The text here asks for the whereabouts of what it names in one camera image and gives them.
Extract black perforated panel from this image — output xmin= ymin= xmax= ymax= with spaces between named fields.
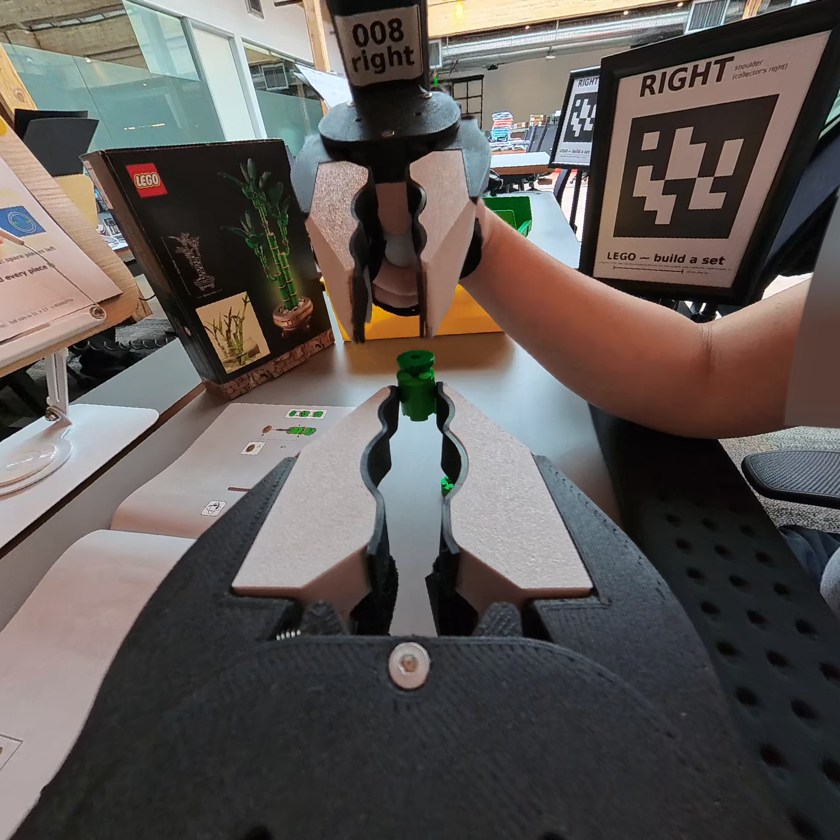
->
xmin=591 ymin=403 xmax=840 ymax=840

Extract white lamp base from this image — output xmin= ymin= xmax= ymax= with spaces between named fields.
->
xmin=0 ymin=348 xmax=160 ymax=551

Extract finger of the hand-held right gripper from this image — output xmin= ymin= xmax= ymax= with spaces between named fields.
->
xmin=408 ymin=150 xmax=478 ymax=340
xmin=306 ymin=159 xmax=376 ymax=345

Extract person's leg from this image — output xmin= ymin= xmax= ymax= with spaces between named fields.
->
xmin=777 ymin=525 xmax=840 ymax=618

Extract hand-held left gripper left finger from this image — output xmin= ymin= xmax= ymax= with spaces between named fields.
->
xmin=231 ymin=386 xmax=400 ymax=636

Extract person's right hand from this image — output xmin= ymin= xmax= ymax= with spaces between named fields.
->
xmin=371 ymin=259 xmax=422 ymax=309

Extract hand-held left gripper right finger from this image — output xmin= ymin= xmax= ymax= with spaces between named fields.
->
xmin=427 ymin=384 xmax=595 ymax=636

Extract silver ventilation duct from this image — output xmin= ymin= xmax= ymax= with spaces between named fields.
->
xmin=443 ymin=26 xmax=690 ymax=61

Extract pale grey table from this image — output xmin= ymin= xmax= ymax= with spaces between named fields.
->
xmin=486 ymin=190 xmax=581 ymax=270

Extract black chair armrest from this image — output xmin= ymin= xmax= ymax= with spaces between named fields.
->
xmin=742 ymin=449 xmax=840 ymax=509

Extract yellow plastic bin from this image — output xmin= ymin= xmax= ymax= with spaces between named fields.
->
xmin=322 ymin=276 xmax=506 ymax=342

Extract black board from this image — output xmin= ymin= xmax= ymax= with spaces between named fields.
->
xmin=13 ymin=109 xmax=99 ymax=177

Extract green plastic bin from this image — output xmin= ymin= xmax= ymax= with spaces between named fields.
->
xmin=482 ymin=193 xmax=534 ymax=237

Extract person's right forearm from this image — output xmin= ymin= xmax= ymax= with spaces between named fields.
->
xmin=467 ymin=197 xmax=811 ymax=439

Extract instruction poster board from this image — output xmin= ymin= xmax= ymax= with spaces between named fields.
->
xmin=293 ymin=62 xmax=355 ymax=106
xmin=0 ymin=46 xmax=142 ymax=378

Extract black building set box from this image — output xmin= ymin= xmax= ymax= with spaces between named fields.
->
xmin=80 ymin=138 xmax=336 ymax=401

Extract large framed marker sign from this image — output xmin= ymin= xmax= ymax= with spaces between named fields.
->
xmin=579 ymin=7 xmax=840 ymax=306

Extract open instruction booklet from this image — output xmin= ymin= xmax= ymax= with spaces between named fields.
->
xmin=0 ymin=402 xmax=355 ymax=828

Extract small framed marker sign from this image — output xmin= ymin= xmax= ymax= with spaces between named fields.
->
xmin=548 ymin=66 xmax=601 ymax=168

